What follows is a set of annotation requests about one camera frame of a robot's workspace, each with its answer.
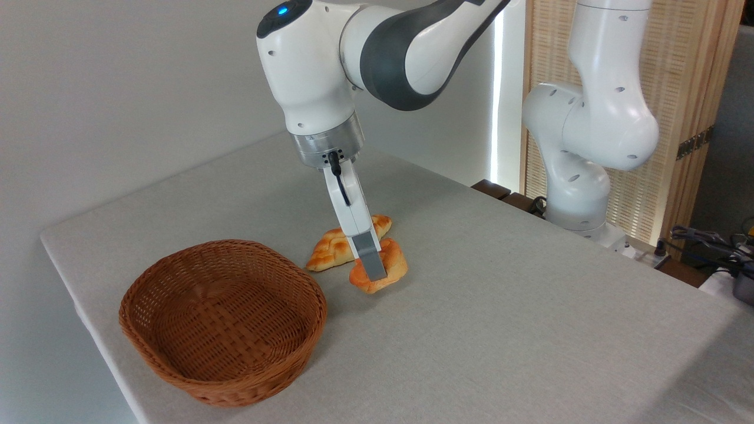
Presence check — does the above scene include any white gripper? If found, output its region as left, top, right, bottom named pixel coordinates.
left=322, top=159, right=388, bottom=282

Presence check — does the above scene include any bundle of dark cables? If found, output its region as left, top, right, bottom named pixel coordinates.
left=655, top=217, right=754, bottom=279

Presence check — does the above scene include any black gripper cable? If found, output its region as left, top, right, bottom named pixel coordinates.
left=328, top=151, right=353, bottom=207

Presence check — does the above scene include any dark wooden block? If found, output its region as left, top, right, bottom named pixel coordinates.
left=471, top=179, right=512, bottom=201
left=501, top=192, right=547, bottom=218

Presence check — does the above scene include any brown wicker basket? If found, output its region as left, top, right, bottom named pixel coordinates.
left=118, top=238, right=328, bottom=408

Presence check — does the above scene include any round orange bread roll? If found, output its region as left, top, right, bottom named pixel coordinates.
left=349, top=237, right=409, bottom=294

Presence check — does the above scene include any long braided bread loaf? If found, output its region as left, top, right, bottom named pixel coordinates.
left=305, top=214, right=393, bottom=272

